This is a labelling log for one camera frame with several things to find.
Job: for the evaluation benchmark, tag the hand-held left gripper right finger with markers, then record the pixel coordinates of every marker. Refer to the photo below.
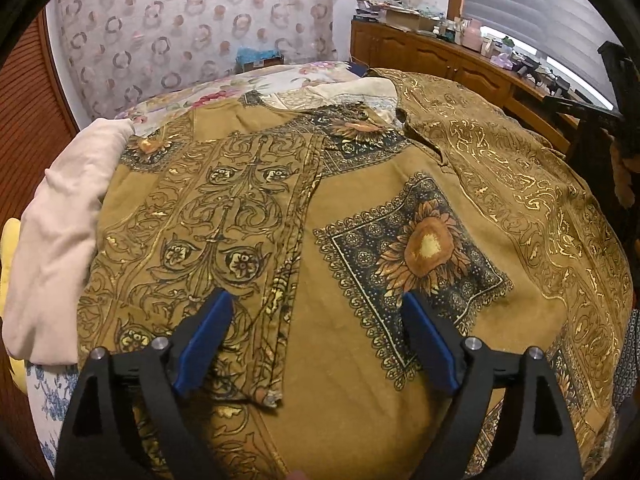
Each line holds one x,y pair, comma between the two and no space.
430,345

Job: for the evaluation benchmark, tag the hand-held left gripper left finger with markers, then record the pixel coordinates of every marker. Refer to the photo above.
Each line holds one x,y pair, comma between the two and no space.
207,340

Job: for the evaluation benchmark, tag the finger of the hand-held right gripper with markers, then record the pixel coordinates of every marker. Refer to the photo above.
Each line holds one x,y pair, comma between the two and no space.
580,106

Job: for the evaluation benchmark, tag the mustard patterned sunflower shirt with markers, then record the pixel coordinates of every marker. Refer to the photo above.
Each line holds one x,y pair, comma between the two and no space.
325,235

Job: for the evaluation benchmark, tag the black desk gadget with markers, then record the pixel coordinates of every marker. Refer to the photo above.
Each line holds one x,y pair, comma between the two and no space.
530,71

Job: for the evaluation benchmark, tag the purple tissue pack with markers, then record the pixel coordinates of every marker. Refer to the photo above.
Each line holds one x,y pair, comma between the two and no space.
502,60

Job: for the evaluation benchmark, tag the pink container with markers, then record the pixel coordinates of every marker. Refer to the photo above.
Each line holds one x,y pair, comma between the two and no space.
472,35

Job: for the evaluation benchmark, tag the wooden cabinet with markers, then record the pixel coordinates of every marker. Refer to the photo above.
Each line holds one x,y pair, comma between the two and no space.
430,55

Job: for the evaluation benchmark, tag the beige pillow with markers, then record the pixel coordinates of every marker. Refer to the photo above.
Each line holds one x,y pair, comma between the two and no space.
65,220

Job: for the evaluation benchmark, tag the flat cardboard box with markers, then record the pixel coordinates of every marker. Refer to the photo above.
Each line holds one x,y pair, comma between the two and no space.
407,20

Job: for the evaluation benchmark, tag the person's dotted dark garment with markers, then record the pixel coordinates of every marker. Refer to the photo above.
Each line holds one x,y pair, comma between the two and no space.
627,360

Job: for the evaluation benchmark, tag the yellow plush toy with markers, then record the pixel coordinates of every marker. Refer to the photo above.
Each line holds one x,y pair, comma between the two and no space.
9,250

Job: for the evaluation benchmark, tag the stack of papers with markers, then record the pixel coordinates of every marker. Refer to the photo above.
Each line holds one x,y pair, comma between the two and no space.
372,10

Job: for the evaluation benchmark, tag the pink floral quilt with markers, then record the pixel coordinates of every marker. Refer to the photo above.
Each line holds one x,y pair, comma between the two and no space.
200,95

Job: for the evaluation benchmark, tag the wooden louvered door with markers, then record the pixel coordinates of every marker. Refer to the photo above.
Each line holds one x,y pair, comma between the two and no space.
30,135

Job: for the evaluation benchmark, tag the cardboard box with blue cloth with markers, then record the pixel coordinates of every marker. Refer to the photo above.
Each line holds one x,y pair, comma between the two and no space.
255,55

